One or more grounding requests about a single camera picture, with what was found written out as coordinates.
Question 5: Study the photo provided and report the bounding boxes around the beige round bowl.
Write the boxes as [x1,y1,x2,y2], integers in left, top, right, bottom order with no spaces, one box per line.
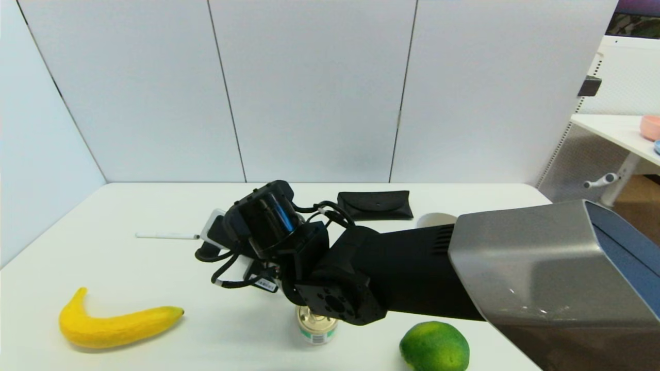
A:
[416,212,458,230]

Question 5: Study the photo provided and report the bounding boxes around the pink bowl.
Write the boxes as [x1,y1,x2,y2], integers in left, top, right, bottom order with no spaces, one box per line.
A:
[641,114,660,142]

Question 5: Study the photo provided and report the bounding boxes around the black glasses pouch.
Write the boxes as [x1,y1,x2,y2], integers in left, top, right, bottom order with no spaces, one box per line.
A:
[337,191,414,221]

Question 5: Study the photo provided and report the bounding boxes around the tin can with pull tab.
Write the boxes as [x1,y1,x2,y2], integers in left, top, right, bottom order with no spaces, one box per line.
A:
[296,305,339,346]

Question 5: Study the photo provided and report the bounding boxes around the white pen with black cap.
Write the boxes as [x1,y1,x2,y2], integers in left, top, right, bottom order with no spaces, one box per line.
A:
[135,233,200,241]

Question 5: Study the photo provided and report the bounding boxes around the green lime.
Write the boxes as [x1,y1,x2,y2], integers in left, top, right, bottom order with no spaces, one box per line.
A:
[400,321,470,371]

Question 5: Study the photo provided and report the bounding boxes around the yellow banana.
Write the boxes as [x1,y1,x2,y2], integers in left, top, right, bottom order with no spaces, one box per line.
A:
[58,287,185,349]

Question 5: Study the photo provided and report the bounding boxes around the black clamp on panel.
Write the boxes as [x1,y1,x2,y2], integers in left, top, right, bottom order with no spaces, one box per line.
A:
[577,76,602,97]

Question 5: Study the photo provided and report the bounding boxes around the white side table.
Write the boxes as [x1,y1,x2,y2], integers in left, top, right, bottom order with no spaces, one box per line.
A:
[570,114,660,208]

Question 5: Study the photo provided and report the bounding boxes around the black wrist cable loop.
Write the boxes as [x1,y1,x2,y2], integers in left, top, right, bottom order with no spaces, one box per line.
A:
[294,201,356,228]

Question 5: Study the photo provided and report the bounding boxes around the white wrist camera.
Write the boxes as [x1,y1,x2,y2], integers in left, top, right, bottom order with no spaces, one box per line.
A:
[200,209,243,251]

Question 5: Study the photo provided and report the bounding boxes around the black camera cable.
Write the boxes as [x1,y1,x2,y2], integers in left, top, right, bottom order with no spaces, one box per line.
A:
[195,242,279,290]

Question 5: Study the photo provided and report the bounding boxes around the white table crank handle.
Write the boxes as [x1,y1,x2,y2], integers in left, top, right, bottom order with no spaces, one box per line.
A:
[583,173,618,190]

